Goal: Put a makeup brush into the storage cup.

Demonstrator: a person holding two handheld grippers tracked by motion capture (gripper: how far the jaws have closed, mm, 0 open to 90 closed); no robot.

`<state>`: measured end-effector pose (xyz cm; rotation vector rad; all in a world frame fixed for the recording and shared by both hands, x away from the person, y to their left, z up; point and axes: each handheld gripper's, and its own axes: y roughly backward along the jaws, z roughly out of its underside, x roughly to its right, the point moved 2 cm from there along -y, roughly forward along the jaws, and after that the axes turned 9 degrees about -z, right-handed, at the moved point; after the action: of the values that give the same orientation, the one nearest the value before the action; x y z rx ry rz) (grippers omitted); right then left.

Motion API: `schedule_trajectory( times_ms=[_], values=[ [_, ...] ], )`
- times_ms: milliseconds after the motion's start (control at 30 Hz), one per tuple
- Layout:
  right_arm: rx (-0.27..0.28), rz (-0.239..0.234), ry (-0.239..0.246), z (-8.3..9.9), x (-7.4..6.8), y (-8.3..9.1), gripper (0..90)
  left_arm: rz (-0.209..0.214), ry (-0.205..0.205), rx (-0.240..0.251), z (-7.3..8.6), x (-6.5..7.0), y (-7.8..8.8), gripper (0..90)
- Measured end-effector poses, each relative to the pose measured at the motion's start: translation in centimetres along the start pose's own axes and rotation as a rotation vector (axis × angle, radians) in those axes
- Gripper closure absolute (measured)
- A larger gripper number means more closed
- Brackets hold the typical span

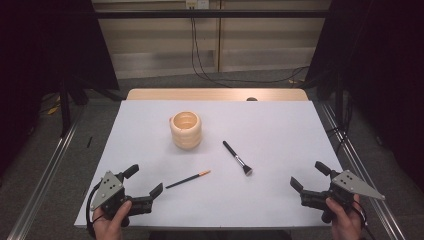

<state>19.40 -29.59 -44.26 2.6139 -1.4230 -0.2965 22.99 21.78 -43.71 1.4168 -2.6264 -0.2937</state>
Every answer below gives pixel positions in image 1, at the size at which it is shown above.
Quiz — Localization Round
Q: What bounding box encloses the yellow floor tape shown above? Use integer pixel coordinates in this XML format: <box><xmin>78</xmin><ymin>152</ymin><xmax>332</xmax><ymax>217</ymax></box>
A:
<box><xmin>46</xmin><ymin>96</ymin><xmax>62</xmax><ymax>116</ymax></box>

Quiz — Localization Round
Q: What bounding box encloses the black horizontal bar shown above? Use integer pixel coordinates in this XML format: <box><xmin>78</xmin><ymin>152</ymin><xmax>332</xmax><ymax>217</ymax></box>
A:
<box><xmin>94</xmin><ymin>9</ymin><xmax>329</xmax><ymax>19</ymax></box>

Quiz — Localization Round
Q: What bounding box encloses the cream ringed cup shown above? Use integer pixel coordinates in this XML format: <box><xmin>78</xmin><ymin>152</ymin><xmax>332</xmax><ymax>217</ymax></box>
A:
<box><xmin>169</xmin><ymin>111</ymin><xmax>203</xmax><ymax>150</ymax></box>

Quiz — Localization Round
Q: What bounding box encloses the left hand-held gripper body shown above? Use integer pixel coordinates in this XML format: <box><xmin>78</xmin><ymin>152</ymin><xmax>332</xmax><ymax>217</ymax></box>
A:
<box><xmin>89</xmin><ymin>170</ymin><xmax>154</xmax><ymax>228</ymax></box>

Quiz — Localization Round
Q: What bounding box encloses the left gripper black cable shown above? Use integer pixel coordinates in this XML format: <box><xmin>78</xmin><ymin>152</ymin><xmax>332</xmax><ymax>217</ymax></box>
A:
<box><xmin>85</xmin><ymin>182</ymin><xmax>104</xmax><ymax>239</ymax></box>

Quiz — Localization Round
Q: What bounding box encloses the white wall socket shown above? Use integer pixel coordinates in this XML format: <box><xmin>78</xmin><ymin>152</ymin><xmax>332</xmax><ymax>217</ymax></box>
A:
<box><xmin>185</xmin><ymin>0</ymin><xmax>210</xmax><ymax>10</ymax></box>

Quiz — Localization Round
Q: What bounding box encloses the black makeup brush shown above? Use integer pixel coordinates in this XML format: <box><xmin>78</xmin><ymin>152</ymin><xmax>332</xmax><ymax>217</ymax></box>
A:
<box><xmin>222</xmin><ymin>140</ymin><xmax>253</xmax><ymax>176</ymax></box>

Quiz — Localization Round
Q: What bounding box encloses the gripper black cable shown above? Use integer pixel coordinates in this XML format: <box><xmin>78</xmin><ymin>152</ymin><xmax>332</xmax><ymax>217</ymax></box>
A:
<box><xmin>351</xmin><ymin>194</ymin><xmax>376</xmax><ymax>240</ymax></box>
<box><xmin>85</xmin><ymin>182</ymin><xmax>104</xmax><ymax>239</ymax></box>

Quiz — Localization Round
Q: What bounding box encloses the black curtain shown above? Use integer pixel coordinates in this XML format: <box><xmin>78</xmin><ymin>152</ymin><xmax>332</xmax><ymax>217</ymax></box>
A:
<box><xmin>0</xmin><ymin>0</ymin><xmax>120</xmax><ymax>174</ymax></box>
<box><xmin>304</xmin><ymin>0</ymin><xmax>424</xmax><ymax>191</ymax></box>

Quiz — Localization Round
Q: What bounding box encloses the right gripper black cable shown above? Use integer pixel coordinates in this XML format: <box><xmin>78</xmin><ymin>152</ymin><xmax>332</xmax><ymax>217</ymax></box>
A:
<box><xmin>351</xmin><ymin>194</ymin><xmax>376</xmax><ymax>240</ymax></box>

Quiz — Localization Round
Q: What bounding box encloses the black wall cable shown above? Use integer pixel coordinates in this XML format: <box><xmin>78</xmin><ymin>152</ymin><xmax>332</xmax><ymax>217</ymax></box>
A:
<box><xmin>190</xmin><ymin>8</ymin><xmax>311</xmax><ymax>85</ymax></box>
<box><xmin>190</xmin><ymin>8</ymin><xmax>234</xmax><ymax>88</ymax></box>

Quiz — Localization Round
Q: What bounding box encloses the person's right hand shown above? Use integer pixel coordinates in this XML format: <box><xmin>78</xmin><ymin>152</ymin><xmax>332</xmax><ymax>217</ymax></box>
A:
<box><xmin>325</xmin><ymin>196</ymin><xmax>364</xmax><ymax>240</ymax></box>

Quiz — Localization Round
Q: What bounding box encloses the black metal stand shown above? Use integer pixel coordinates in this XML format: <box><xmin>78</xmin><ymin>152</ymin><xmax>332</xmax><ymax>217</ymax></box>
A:
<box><xmin>58</xmin><ymin>76</ymin><xmax>73</xmax><ymax>138</ymax></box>

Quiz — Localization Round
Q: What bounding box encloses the thin black and orange pencil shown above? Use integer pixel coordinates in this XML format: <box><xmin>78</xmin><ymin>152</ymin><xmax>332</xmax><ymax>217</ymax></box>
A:
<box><xmin>165</xmin><ymin>169</ymin><xmax>212</xmax><ymax>190</ymax></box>

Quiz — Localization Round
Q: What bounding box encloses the white table mat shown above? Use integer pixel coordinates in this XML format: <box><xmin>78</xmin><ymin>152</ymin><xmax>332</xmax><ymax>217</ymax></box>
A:
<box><xmin>74</xmin><ymin>99</ymin><xmax>368</xmax><ymax>229</ymax></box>

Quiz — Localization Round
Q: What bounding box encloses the aluminium floor rail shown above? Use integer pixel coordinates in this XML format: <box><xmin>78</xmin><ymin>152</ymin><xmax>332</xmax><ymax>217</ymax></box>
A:
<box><xmin>6</xmin><ymin>106</ymin><xmax>86</xmax><ymax>240</ymax></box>
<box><xmin>319</xmin><ymin>101</ymin><xmax>406</xmax><ymax>240</ymax></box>

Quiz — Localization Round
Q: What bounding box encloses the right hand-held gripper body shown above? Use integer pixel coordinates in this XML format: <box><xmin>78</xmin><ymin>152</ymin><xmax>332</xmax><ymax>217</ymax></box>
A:
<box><xmin>299</xmin><ymin>169</ymin><xmax>386</xmax><ymax>224</ymax></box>

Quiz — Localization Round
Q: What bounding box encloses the person's left hand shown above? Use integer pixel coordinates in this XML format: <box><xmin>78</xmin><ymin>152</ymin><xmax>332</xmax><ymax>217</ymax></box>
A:
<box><xmin>92</xmin><ymin>199</ymin><xmax>133</xmax><ymax>240</ymax></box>

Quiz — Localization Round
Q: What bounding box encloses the wooden table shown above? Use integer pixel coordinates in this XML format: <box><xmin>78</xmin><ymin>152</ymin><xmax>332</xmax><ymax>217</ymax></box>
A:
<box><xmin>126</xmin><ymin>88</ymin><xmax>309</xmax><ymax>102</ymax></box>

